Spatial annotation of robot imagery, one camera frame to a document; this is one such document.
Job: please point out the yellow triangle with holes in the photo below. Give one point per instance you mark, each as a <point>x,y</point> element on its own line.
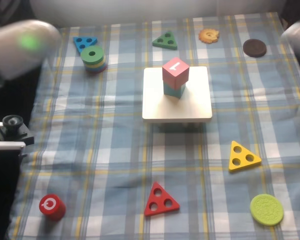
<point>233,166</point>

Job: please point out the blue plaid tablecloth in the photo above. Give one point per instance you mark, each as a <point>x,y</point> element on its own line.
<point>115,150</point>

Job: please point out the blue letter block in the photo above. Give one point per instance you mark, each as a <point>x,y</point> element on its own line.
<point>173,92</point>

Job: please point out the small white table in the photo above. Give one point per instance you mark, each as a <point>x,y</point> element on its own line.
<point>195,105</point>

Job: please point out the red triangle with holes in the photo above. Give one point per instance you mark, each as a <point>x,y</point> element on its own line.
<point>151,212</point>

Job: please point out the red number block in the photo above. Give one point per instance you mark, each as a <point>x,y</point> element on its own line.
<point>176,75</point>

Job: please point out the green round cookie toy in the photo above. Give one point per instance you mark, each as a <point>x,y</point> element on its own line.
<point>266,210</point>

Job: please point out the blue triangle with holes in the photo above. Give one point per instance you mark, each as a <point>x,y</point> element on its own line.
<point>78,45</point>

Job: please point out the black camera with lens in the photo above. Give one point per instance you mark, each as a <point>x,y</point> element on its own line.
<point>13,131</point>

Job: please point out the yellow flower cookie toy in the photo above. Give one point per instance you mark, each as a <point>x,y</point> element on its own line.
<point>205,37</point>

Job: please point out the brown round cookie toy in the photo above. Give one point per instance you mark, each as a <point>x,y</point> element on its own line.
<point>254,48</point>

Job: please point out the green triangle with holes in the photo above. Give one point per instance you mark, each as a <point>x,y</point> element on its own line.
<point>165,45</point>

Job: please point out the red cylinder block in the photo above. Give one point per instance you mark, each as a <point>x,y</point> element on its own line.
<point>52,208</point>

